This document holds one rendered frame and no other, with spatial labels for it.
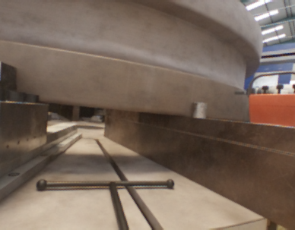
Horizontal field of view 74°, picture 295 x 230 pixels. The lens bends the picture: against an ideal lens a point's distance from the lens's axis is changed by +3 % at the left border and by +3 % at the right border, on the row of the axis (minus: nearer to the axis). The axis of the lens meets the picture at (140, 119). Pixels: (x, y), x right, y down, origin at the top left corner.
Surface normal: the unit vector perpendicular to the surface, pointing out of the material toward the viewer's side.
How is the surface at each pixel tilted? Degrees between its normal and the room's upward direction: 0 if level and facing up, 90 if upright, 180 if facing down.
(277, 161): 90
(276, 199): 90
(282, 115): 97
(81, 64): 90
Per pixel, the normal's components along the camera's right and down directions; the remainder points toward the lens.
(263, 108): -0.85, 0.06
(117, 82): 0.31, 0.07
